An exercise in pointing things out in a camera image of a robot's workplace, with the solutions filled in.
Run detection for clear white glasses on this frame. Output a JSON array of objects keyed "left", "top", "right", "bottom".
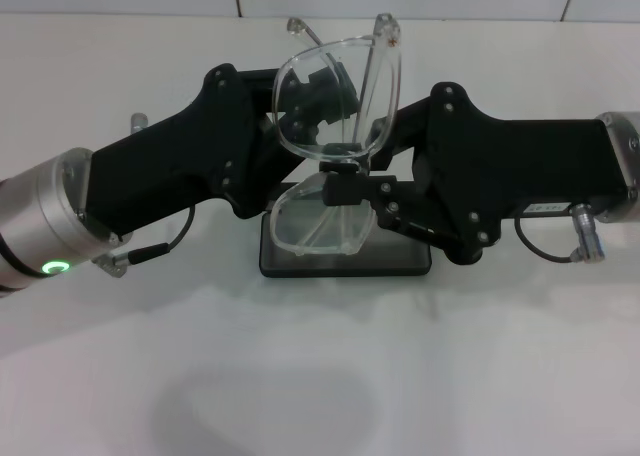
[{"left": 272, "top": 12, "right": 404, "bottom": 257}]

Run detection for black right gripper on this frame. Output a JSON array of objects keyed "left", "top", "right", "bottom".
[{"left": 319, "top": 80, "right": 629, "bottom": 268}]

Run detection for black glasses case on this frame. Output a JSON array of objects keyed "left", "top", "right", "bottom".
[{"left": 258, "top": 175, "right": 434, "bottom": 279}]

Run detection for right gripper cable with plug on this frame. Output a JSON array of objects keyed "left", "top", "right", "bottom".
[{"left": 513, "top": 202, "right": 609, "bottom": 266}]

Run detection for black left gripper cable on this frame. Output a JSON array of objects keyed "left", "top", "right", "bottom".
[{"left": 91, "top": 204, "right": 197, "bottom": 278}]

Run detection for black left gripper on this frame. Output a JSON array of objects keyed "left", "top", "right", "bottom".
[{"left": 83, "top": 61, "right": 364, "bottom": 235}]

